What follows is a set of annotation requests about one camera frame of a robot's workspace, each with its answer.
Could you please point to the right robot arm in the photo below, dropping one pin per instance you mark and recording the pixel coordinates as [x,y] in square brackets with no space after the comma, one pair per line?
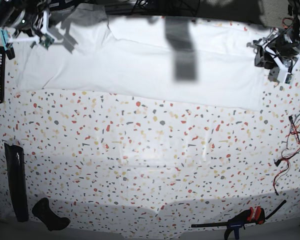
[10,10]

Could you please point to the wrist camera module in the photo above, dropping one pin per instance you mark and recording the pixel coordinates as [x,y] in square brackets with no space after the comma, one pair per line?
[285,77]
[46,41]

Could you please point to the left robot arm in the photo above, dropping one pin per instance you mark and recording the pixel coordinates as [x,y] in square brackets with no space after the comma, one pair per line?
[294,27]

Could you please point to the white T-shirt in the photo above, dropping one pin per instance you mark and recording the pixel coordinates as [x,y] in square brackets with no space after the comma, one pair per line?
[178,59]

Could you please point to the long black pouch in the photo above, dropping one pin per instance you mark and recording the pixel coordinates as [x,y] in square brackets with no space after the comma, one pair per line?
[16,181]

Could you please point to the blue highlighter marker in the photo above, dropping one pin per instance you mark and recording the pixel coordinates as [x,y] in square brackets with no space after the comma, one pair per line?
[8,47]

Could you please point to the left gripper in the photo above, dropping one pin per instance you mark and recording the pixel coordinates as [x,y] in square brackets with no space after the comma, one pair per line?
[280,51]

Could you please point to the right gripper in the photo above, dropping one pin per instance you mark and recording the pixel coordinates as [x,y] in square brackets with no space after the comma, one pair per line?
[32,23]

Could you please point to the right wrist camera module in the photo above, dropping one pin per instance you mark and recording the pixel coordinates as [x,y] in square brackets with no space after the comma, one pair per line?
[46,41]

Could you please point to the black orange bar clamp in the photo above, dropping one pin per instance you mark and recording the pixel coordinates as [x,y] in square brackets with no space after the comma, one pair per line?
[234,224]

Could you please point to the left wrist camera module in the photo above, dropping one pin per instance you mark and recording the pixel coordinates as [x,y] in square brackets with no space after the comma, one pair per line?
[285,77]

